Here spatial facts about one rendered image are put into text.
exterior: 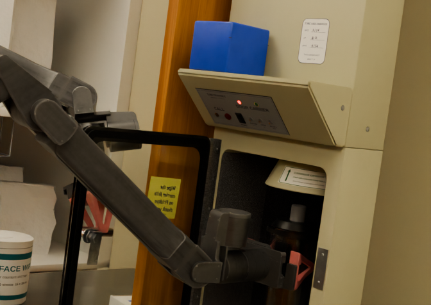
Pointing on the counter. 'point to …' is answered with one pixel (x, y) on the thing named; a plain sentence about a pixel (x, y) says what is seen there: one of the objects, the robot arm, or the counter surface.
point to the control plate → (222, 106)
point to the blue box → (229, 48)
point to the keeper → (320, 268)
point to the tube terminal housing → (283, 64)
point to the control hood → (282, 103)
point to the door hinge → (208, 202)
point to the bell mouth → (297, 177)
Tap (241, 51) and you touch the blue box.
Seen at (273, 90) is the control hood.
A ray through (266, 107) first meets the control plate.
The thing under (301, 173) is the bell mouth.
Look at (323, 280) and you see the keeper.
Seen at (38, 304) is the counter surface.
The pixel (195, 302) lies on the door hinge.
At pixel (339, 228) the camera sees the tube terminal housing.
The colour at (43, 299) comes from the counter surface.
